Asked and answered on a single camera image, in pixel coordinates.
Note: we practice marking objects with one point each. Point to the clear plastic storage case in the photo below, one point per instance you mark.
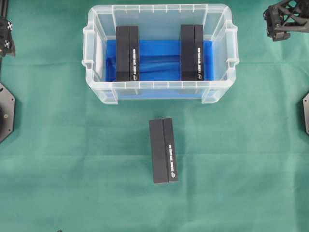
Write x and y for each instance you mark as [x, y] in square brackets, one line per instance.
[161, 22]

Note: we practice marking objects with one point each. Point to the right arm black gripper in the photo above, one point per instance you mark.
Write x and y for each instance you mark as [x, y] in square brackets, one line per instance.
[285, 17]

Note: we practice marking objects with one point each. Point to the black box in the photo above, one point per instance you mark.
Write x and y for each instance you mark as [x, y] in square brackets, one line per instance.
[192, 48]
[164, 163]
[127, 54]

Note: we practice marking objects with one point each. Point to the green table cloth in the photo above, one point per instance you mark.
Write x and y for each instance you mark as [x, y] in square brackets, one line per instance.
[75, 164]

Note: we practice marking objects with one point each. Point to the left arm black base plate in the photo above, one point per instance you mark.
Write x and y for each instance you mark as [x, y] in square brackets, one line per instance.
[7, 109]

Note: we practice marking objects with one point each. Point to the blue foam insert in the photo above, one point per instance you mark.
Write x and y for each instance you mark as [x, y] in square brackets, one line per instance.
[160, 76]

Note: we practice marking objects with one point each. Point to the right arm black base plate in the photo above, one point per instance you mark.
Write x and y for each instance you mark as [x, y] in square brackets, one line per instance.
[306, 112]

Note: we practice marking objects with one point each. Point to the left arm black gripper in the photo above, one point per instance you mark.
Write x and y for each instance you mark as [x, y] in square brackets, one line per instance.
[7, 46]

